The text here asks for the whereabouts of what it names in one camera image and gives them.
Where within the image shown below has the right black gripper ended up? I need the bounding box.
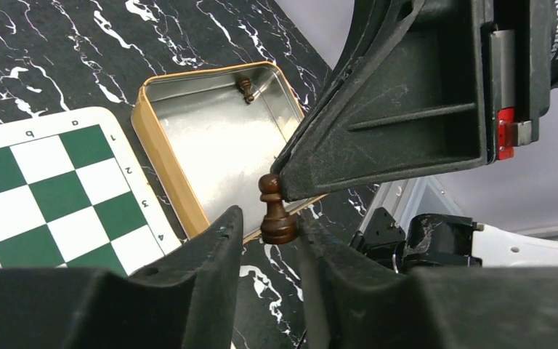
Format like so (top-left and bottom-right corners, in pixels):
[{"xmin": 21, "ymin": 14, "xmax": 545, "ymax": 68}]
[{"xmin": 480, "ymin": 0, "xmax": 558, "ymax": 161}]

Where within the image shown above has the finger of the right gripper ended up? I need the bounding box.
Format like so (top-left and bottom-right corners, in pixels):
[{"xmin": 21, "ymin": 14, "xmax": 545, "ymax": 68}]
[{"xmin": 271, "ymin": 0, "xmax": 489, "ymax": 201}]

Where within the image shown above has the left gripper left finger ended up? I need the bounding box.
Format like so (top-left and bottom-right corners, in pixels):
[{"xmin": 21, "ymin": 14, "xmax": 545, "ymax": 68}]
[{"xmin": 0, "ymin": 206, "xmax": 243, "ymax": 348}]

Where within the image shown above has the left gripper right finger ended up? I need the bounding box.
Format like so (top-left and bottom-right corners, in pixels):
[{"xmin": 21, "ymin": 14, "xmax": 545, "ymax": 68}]
[{"xmin": 297, "ymin": 217, "xmax": 558, "ymax": 348}]

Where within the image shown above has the brown pawn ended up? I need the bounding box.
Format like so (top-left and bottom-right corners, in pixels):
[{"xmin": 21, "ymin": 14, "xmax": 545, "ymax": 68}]
[{"xmin": 258, "ymin": 174, "xmax": 298, "ymax": 245}]

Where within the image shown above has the pile of brown chess pieces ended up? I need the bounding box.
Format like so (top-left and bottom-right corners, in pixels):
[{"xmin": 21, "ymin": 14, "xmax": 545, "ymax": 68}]
[{"xmin": 238, "ymin": 78, "xmax": 255, "ymax": 104}]

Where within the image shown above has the green white chess board mat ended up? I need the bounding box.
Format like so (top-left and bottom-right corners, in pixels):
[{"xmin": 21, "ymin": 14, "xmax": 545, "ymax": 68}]
[{"xmin": 0, "ymin": 107, "xmax": 181, "ymax": 276}]

